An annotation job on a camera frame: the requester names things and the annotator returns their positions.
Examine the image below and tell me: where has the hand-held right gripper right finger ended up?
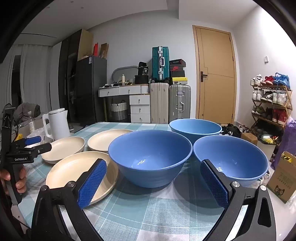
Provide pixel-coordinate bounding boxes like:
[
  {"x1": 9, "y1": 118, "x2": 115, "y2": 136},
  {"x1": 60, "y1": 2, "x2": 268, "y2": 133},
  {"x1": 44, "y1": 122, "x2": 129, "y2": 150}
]
[{"x1": 200, "y1": 159, "x2": 277, "y2": 241}]

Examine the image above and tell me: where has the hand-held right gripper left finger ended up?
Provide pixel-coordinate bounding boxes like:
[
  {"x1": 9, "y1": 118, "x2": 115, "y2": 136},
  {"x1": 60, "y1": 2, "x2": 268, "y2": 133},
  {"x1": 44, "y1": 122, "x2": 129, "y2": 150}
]
[{"x1": 31, "y1": 158, "x2": 108, "y2": 241}]

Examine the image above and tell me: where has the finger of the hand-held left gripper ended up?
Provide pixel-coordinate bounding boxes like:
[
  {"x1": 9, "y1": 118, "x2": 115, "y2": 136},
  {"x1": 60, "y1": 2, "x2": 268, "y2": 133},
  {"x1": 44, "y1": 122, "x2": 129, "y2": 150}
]
[
  {"x1": 29, "y1": 142, "x2": 52, "y2": 155},
  {"x1": 16, "y1": 136, "x2": 42, "y2": 149}
]

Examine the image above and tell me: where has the beige plate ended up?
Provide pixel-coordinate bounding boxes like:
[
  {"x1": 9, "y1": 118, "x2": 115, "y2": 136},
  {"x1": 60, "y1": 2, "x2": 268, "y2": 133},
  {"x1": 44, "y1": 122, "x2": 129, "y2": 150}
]
[
  {"x1": 41, "y1": 136, "x2": 86, "y2": 164},
  {"x1": 46, "y1": 151, "x2": 119, "y2": 205},
  {"x1": 87, "y1": 129, "x2": 134, "y2": 153}
]

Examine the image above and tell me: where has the blue bowl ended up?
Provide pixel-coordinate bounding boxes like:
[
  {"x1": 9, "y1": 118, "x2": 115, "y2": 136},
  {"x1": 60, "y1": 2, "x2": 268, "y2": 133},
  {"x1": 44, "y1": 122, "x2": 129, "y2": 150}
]
[
  {"x1": 169, "y1": 119, "x2": 222, "y2": 144},
  {"x1": 108, "y1": 130, "x2": 193, "y2": 188},
  {"x1": 193, "y1": 135, "x2": 269, "y2": 188}
]

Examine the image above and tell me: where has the person's left hand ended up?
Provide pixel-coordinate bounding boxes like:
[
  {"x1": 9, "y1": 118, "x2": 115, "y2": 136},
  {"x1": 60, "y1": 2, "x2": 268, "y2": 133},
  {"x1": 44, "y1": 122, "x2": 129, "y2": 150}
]
[{"x1": 0, "y1": 167, "x2": 28, "y2": 196}]

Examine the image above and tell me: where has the clear plastic bottle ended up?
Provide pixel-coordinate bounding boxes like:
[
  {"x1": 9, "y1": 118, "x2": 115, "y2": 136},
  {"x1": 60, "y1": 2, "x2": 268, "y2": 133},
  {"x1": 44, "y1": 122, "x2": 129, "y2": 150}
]
[{"x1": 27, "y1": 111, "x2": 36, "y2": 133}]

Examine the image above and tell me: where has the white electric kettle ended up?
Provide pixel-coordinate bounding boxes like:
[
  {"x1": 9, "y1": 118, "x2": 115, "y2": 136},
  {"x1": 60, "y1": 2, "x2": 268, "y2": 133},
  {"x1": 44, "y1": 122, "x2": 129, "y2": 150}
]
[{"x1": 42, "y1": 108, "x2": 71, "y2": 142}]

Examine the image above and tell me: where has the grey jacket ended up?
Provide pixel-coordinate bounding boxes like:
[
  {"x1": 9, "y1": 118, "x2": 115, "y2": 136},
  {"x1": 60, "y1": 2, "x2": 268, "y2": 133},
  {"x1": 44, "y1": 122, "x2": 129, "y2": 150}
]
[{"x1": 14, "y1": 103, "x2": 41, "y2": 122}]

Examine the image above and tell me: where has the teal checked tablecloth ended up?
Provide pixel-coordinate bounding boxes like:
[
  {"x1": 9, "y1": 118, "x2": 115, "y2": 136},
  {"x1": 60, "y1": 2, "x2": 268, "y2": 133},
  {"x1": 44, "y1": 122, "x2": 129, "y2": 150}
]
[{"x1": 18, "y1": 122, "x2": 269, "y2": 241}]

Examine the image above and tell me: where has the small brown cardboard box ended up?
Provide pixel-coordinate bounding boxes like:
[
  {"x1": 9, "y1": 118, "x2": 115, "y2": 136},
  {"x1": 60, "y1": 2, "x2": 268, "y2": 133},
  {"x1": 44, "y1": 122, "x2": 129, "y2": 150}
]
[{"x1": 240, "y1": 133, "x2": 258, "y2": 146}]

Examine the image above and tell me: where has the white curtain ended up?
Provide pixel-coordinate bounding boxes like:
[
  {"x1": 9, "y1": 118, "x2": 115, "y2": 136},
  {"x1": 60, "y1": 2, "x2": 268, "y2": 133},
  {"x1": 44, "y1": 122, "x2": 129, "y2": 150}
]
[{"x1": 0, "y1": 44, "x2": 51, "y2": 114}]

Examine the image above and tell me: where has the cardboard box with cat print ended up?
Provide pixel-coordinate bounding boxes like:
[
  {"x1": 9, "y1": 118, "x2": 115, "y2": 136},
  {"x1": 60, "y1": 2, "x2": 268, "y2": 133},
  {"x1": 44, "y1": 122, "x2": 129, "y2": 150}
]
[{"x1": 267, "y1": 151, "x2": 296, "y2": 204}]

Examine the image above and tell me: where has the black refrigerator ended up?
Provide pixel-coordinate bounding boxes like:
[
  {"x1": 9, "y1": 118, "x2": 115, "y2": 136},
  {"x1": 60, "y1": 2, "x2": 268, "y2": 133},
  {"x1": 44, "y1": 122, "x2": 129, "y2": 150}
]
[{"x1": 76, "y1": 56, "x2": 107, "y2": 127}]

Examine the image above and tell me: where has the dark tall cabinet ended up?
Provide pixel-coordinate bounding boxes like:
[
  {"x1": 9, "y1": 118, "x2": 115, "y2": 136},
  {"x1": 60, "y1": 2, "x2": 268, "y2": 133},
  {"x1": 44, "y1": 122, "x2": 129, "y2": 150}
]
[{"x1": 58, "y1": 29, "x2": 94, "y2": 127}]

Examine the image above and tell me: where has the woven laundry basket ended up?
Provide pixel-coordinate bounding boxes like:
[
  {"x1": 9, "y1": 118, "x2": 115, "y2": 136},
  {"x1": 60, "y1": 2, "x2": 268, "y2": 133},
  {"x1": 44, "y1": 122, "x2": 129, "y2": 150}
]
[{"x1": 110, "y1": 100, "x2": 128, "y2": 121}]

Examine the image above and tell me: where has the purple plastic bag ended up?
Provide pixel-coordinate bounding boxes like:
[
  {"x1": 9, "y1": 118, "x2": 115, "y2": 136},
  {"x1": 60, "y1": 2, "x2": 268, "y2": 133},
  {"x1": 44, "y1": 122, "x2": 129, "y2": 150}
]
[{"x1": 270, "y1": 117, "x2": 296, "y2": 171}]

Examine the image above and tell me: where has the silver suitcase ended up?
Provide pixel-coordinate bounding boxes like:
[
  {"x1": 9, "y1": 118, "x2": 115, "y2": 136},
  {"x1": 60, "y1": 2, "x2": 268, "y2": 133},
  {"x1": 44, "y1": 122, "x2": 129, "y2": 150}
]
[{"x1": 169, "y1": 84, "x2": 191, "y2": 123}]

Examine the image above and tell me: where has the white desk with drawers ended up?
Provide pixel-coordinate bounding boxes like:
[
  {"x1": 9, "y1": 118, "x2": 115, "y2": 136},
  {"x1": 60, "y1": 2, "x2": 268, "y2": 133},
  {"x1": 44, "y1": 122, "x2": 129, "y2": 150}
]
[{"x1": 98, "y1": 85, "x2": 151, "y2": 123}]

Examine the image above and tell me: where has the beige suitcase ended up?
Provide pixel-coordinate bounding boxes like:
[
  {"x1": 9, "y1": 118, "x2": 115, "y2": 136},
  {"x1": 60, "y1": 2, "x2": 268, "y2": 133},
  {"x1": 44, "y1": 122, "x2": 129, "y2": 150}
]
[{"x1": 149, "y1": 81, "x2": 170, "y2": 124}]

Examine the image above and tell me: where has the brown cardboard piece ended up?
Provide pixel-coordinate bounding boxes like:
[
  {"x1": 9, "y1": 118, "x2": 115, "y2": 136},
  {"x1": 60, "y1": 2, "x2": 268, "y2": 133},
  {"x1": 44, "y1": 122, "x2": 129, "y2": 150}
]
[{"x1": 100, "y1": 43, "x2": 109, "y2": 59}]

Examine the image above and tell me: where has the black bag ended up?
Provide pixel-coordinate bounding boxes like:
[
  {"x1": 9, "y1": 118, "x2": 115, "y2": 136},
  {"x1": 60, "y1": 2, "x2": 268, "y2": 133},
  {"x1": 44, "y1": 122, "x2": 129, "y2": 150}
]
[{"x1": 138, "y1": 61, "x2": 149, "y2": 76}]

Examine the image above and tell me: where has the wooden door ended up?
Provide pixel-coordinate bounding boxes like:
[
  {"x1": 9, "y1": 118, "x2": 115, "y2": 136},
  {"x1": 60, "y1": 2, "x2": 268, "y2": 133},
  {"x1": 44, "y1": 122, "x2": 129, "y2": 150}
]
[{"x1": 193, "y1": 25, "x2": 237, "y2": 126}]

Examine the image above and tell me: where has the teal suitcase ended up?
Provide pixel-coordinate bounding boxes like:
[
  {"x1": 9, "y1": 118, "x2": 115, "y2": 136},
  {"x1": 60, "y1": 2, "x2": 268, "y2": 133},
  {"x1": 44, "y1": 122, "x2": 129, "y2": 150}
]
[{"x1": 152, "y1": 46, "x2": 170, "y2": 82}]

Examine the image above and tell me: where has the grey oval frame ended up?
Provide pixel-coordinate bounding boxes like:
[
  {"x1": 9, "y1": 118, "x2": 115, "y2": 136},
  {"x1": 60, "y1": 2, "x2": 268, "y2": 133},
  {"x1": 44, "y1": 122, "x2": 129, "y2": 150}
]
[{"x1": 112, "y1": 65, "x2": 138, "y2": 84}]

